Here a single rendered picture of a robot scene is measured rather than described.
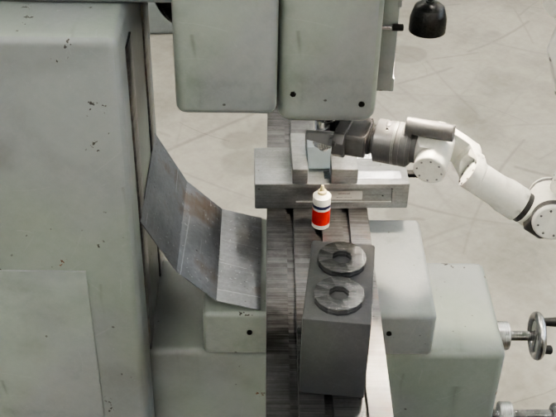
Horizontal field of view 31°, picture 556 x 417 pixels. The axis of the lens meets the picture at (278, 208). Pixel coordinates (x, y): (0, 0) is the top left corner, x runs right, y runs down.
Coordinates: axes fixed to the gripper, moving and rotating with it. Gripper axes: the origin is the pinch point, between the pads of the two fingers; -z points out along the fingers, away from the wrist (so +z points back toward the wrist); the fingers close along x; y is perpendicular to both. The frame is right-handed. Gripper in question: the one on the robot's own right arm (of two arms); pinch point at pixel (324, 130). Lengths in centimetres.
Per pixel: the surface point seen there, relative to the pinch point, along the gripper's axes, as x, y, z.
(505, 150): -197, 124, 26
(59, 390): 40, 52, -46
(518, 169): -185, 124, 32
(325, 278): 34.1, 9.0, 10.6
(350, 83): 8.2, -16.8, 6.9
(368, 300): 37.3, 9.1, 19.5
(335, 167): -11.2, 16.7, -0.2
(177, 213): 9.0, 22.3, -30.0
